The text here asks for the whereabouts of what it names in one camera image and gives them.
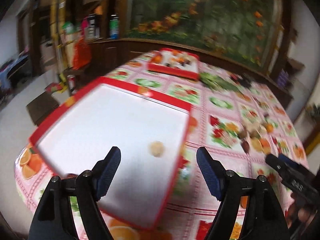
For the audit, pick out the steel thermos flask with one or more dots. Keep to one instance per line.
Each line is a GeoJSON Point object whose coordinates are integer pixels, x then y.
{"type": "Point", "coordinates": [92, 29]}

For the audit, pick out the orange mandarin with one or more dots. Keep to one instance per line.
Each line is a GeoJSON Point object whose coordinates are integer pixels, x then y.
{"type": "Point", "coordinates": [269, 128]}
{"type": "Point", "coordinates": [243, 202]}

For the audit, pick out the floral fruit print tablecloth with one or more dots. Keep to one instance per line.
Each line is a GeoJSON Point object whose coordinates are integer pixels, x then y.
{"type": "Point", "coordinates": [67, 208]}

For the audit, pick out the green label plastic bottle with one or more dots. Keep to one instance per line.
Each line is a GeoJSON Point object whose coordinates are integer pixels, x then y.
{"type": "Point", "coordinates": [114, 27]}

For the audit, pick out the brown kiwi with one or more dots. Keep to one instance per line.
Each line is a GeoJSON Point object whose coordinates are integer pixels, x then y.
{"type": "Point", "coordinates": [243, 134]}
{"type": "Point", "coordinates": [254, 134]}

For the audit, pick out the white peeled fruit ball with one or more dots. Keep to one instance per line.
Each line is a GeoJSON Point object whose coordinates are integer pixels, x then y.
{"type": "Point", "coordinates": [156, 148]}

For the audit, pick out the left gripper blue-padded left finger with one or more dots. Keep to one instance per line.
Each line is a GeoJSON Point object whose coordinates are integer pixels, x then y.
{"type": "Point", "coordinates": [105, 171]}

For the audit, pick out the white lumpy fruit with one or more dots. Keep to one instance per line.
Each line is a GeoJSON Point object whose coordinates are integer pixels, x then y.
{"type": "Point", "coordinates": [253, 126]}

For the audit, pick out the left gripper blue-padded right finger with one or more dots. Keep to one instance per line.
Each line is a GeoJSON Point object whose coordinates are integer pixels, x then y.
{"type": "Point", "coordinates": [212, 172]}

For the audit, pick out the far red tray with fruits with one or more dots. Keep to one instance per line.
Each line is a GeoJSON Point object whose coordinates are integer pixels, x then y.
{"type": "Point", "coordinates": [175, 62]}

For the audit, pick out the brown floor mat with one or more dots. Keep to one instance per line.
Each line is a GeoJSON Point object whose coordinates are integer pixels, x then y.
{"type": "Point", "coordinates": [41, 107]}

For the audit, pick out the green leafy vegetables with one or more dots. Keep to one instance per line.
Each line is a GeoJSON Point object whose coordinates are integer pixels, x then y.
{"type": "Point", "coordinates": [215, 82]}

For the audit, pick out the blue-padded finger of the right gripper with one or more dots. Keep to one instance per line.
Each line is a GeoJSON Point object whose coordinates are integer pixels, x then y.
{"type": "Point", "coordinates": [294, 165]}
{"type": "Point", "coordinates": [279, 166]}

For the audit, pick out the person's right hand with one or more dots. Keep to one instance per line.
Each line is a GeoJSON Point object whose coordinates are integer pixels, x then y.
{"type": "Point", "coordinates": [307, 215]}

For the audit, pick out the orange red plastic bag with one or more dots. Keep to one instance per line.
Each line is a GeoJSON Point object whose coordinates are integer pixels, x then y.
{"type": "Point", "coordinates": [82, 54]}

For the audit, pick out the purple bottles on shelf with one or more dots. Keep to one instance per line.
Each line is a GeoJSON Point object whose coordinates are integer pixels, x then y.
{"type": "Point", "coordinates": [282, 78]}

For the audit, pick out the red date table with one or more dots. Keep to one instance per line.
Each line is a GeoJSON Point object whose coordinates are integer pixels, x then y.
{"type": "Point", "coordinates": [245, 146]}

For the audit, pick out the glass panel with artificial flowers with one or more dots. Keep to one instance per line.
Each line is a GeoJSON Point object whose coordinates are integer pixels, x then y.
{"type": "Point", "coordinates": [240, 30]}

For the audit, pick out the large red tray white inside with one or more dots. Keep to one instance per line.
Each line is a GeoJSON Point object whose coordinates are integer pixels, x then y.
{"type": "Point", "coordinates": [148, 129]}

